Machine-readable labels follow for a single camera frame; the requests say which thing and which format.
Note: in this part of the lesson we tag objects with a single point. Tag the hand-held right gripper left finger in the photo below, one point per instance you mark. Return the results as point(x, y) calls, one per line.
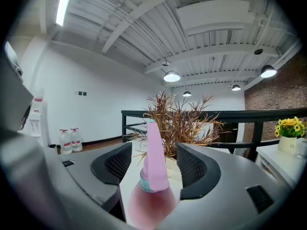
point(112, 163)

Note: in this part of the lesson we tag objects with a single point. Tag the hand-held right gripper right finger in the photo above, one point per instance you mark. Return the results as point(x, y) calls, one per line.
point(194, 169)

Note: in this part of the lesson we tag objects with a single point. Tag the pink spray bottle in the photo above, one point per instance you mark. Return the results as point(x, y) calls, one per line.
point(156, 169)

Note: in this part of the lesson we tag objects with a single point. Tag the large clear water jug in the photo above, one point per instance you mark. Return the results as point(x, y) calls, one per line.
point(65, 142)
point(76, 140)

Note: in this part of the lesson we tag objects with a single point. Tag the dried brown plant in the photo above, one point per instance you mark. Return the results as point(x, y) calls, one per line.
point(182, 126)

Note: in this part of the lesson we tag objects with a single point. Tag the black metal railing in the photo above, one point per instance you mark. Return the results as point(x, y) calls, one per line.
point(239, 115)

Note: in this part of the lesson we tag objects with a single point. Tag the dark dome pendant lamp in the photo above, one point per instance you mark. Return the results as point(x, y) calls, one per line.
point(236, 88)
point(187, 94)
point(172, 76)
point(268, 71)

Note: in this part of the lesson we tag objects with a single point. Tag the white water dispenser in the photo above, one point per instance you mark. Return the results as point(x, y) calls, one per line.
point(38, 126)

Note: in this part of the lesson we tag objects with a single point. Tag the white side table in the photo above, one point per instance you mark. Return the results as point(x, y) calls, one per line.
point(280, 164)

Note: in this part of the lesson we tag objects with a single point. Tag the yellow flowers in white pot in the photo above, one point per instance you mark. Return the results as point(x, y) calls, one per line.
point(287, 144)

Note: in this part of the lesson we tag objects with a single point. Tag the clear drinking glass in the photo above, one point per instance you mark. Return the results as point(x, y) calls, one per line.
point(302, 148)

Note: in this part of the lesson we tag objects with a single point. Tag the round black ceiling speaker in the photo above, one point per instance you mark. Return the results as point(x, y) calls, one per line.
point(258, 51)

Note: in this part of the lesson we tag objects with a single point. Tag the long fluorescent ceiling light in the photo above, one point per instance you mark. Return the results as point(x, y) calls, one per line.
point(64, 3)

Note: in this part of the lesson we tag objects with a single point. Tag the dark wall switches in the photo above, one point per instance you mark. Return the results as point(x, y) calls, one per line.
point(82, 93)

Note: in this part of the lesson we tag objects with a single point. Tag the white ceiling air duct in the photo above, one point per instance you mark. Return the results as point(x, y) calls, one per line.
point(213, 15)

